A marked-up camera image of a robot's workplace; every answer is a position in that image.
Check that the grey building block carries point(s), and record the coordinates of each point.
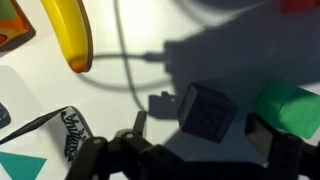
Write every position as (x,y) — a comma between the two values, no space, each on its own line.
(208,115)

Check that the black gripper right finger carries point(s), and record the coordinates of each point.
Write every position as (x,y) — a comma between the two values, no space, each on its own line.
(261,135)

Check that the purple picture cube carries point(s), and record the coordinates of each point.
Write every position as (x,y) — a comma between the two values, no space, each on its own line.
(11,25)

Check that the green building block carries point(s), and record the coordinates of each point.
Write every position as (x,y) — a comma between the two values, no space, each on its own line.
(288,106)

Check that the orange red building block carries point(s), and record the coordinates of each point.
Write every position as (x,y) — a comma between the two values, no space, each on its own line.
(300,5)

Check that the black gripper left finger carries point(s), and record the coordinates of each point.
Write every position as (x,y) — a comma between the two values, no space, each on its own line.
(100,158)

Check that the yellow banana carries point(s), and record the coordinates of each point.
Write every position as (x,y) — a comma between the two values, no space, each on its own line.
(70,30)

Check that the teal triangle picture cube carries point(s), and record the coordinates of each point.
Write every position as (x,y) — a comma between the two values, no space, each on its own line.
(40,146)

